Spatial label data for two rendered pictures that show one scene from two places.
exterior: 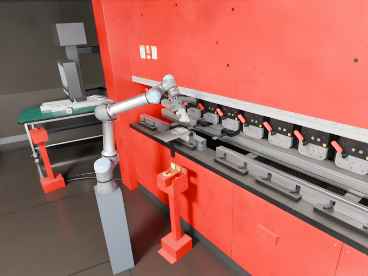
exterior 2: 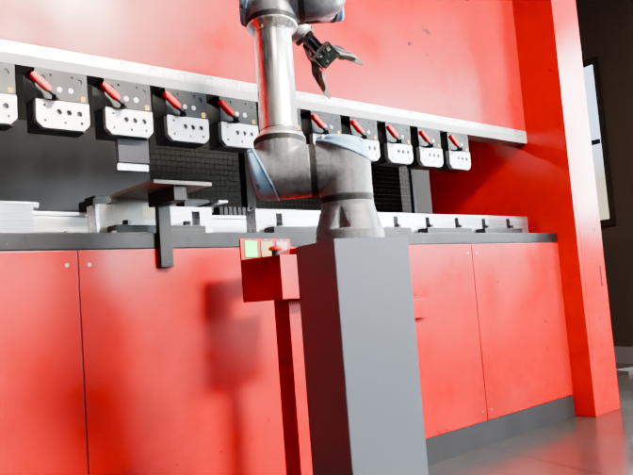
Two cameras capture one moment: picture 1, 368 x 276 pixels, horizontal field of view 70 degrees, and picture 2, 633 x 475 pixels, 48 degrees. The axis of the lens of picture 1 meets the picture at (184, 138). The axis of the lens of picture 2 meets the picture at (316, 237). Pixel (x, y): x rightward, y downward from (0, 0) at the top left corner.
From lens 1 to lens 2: 308 cm
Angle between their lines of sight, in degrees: 96
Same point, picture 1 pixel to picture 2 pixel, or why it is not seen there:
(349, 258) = (478, 260)
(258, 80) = not seen: hidden behind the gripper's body
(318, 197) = (415, 221)
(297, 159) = not seen: hidden behind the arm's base
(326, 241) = (462, 255)
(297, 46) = (362, 18)
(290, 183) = (386, 218)
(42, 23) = not seen: outside the picture
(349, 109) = (416, 95)
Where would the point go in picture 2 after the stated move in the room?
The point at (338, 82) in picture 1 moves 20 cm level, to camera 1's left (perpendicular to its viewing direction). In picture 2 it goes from (402, 66) to (413, 49)
